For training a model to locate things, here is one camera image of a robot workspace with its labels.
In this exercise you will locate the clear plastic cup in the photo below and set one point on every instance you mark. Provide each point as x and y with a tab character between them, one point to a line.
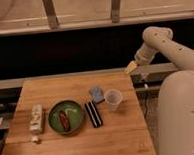
113	98

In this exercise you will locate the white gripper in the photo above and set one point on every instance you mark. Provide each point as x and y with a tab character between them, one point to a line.
142	57

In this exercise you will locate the green bowl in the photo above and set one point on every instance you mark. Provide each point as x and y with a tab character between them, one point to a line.
74	112

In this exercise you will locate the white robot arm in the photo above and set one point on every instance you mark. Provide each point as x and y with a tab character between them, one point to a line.
176	96

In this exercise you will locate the small white bottle cap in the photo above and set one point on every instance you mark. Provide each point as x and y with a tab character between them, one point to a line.
35	139

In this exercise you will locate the black striped eraser block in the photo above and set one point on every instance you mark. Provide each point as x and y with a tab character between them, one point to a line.
93	114

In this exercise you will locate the red brown food item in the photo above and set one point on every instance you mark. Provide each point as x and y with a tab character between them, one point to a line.
64	120

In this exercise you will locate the white lying bottle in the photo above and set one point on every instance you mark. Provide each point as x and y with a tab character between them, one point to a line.
36	121

